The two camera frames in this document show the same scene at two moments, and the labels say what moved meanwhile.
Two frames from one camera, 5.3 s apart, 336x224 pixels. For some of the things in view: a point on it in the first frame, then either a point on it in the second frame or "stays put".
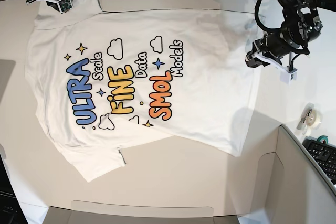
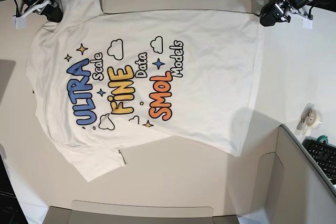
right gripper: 274,49 -> 272,13
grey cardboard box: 271,180 stays put
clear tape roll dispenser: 311,118 stays put
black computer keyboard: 324,155 stays put
